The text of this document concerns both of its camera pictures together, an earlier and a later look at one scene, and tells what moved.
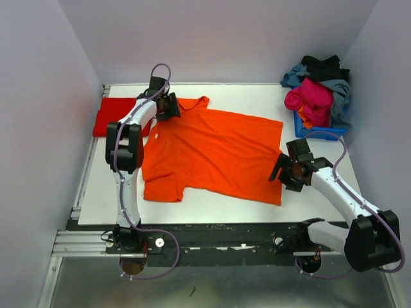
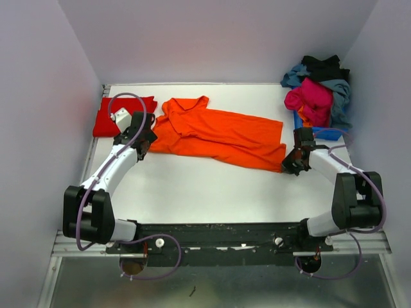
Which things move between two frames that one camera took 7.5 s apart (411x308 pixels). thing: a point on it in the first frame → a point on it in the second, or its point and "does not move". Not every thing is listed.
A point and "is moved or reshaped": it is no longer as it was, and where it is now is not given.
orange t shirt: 209,153 is moved or reshaped
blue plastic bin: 329,133 does not move
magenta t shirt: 314,99 does not move
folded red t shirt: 112,109 does not move
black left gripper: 172,110 → 151,136
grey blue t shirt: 341,92 does not move
